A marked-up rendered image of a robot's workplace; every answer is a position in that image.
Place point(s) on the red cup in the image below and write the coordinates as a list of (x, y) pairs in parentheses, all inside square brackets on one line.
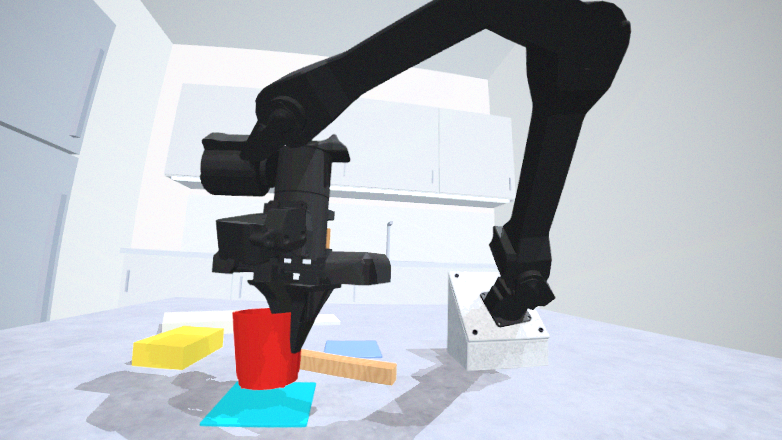
[(262, 349)]

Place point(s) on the yellow rectangular block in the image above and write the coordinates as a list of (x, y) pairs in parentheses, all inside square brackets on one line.
[(178, 348)]

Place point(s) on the tan wooden bar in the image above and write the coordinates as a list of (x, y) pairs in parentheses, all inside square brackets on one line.
[(348, 367)]

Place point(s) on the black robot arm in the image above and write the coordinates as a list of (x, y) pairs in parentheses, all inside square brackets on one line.
[(574, 50)]

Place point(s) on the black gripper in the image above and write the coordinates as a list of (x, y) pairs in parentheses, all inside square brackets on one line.
[(328, 270)]

